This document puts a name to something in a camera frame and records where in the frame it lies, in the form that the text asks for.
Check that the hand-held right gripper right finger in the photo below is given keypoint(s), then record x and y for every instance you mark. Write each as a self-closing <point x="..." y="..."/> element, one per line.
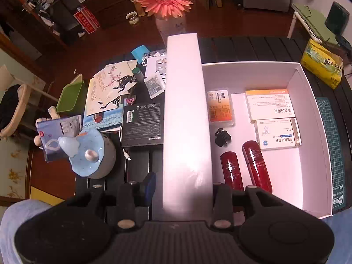
<point x="220" y="195"/>

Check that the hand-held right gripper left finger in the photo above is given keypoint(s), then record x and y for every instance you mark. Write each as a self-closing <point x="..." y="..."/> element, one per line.
<point x="151" y="184"/>

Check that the dark red cosmetic bottle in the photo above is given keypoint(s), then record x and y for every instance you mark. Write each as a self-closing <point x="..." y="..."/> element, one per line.
<point x="232" y="170"/>
<point x="257" y="165"/>

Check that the white cardboard shoe box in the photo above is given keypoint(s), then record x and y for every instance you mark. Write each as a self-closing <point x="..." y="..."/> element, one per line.
<point x="310" y="143"/>

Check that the black hair claw clip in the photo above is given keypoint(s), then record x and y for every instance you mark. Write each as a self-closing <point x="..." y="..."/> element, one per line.
<point x="222" y="139"/>

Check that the black product box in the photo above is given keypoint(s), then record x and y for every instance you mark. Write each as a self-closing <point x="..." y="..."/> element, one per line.
<point x="143" y="123"/>

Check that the blue mountain-shaped white lamp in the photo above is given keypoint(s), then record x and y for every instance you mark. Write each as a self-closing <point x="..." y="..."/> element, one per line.
<point x="90" y="148"/>

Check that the blue picture postcard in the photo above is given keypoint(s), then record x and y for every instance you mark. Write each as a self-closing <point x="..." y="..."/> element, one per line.
<point x="104" y="121"/>

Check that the white medicine box blue logo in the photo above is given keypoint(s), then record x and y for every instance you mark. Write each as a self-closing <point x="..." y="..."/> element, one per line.
<point x="277" y="134"/>

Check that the orange and white medicine box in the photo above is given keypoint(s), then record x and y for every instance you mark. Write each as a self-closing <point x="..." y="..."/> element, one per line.
<point x="221" y="110"/>

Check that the black-and-white patterned paper slip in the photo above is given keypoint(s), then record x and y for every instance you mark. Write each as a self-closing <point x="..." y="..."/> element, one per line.
<point x="155" y="86"/>

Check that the white medicine box yellow strip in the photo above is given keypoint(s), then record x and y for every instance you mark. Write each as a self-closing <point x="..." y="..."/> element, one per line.
<point x="269" y="107"/>

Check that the horse painting paper prints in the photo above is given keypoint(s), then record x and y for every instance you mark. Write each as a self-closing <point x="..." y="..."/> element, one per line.
<point x="110" y="88"/>

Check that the blue printed pouch packet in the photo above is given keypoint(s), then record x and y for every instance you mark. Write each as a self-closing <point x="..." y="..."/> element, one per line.
<point x="55" y="140"/>

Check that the small dark-capped bottle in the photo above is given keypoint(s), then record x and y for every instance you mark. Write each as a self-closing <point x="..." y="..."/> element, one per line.
<point x="138" y="74"/>

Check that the green plastic tray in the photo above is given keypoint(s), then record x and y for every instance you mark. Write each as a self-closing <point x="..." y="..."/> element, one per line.
<point x="70" y="99"/>

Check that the silver pill blister packs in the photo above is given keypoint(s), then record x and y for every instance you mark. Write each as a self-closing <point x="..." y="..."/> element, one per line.
<point x="159" y="66"/>

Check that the beige plush toy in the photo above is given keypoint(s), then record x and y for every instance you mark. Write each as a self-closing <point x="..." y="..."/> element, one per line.
<point x="53" y="112"/>

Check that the green cutting mat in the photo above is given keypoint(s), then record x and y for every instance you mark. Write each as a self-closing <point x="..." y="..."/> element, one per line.
<point x="334" y="143"/>

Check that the person's right leg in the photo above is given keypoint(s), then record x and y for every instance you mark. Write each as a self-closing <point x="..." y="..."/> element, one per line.
<point x="341" y="242"/>

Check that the person's leg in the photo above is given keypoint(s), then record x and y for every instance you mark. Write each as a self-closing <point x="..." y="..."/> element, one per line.
<point x="341" y="242"/>
<point x="16" y="225"/>

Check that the teal paper card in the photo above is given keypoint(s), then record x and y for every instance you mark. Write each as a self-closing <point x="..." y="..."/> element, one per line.
<point x="139" y="53"/>

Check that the person's left leg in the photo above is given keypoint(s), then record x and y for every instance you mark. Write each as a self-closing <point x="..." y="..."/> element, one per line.
<point x="16" y="225"/>

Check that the cream high chair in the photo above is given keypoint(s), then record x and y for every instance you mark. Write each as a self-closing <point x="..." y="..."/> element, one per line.
<point x="19" y="110"/>

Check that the pink tea bottle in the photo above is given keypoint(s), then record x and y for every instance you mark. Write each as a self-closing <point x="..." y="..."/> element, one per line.
<point x="169" y="27"/>

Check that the black cloth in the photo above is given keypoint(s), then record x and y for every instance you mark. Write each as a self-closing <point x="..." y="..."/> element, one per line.
<point x="9" y="104"/>

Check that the yellow panda tissue box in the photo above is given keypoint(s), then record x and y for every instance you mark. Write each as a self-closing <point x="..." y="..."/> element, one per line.
<point x="321" y="63"/>

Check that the small white plant pot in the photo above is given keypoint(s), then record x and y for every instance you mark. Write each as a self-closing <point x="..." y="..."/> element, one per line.
<point x="132" y="18"/>

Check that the red sign boards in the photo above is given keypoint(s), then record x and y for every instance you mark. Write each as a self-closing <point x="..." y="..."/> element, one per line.
<point x="86" y="20"/>

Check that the brown wooden drawer cabinet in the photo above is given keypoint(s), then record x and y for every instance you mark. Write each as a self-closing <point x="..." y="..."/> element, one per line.
<point x="110" y="5"/>

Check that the black computer desk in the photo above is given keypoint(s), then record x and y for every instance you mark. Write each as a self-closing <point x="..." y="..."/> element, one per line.
<point x="63" y="13"/>

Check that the small green folding table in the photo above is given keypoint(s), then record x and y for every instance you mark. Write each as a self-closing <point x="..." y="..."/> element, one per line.
<point x="310" y="19"/>

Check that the dark green cylinder appliance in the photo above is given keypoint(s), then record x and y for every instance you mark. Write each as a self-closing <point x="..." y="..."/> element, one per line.
<point x="337" y="16"/>

